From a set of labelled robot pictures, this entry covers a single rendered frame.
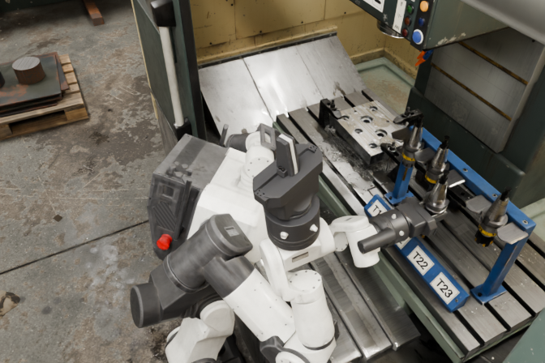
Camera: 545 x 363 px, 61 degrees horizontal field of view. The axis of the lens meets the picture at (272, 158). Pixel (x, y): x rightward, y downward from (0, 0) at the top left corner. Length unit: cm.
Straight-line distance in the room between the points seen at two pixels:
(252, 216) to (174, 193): 19
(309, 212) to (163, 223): 52
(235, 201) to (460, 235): 91
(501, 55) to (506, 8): 156
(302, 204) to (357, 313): 100
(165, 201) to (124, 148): 234
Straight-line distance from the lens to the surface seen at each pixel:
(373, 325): 166
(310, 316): 88
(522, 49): 188
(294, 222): 71
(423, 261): 156
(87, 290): 271
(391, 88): 292
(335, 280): 170
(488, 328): 154
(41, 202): 325
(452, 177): 143
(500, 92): 199
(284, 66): 261
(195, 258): 95
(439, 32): 126
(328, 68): 268
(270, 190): 65
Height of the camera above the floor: 215
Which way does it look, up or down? 42 degrees down
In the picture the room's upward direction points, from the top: straight up
